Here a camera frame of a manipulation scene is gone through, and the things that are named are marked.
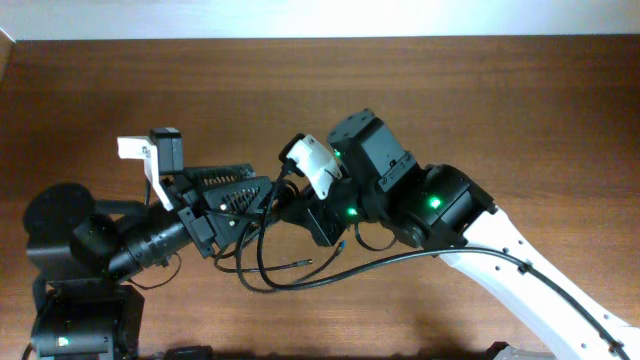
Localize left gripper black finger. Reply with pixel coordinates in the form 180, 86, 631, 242
187, 163, 256, 188
203, 176, 272, 246

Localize black USB cable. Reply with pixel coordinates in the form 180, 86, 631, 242
209, 177, 347, 294

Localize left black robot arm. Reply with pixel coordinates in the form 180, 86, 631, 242
23, 164, 271, 359

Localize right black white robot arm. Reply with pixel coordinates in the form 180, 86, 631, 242
280, 110, 639, 359

